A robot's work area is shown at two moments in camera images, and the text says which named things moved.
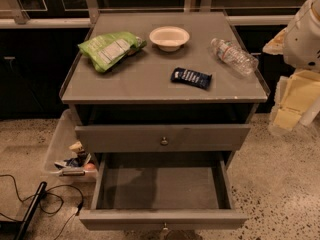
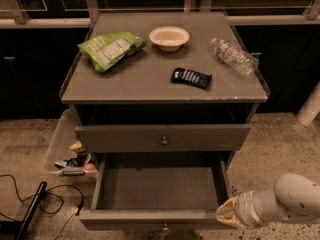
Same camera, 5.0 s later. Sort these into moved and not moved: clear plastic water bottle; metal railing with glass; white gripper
Moved: white gripper
Not moved: clear plastic water bottle; metal railing with glass
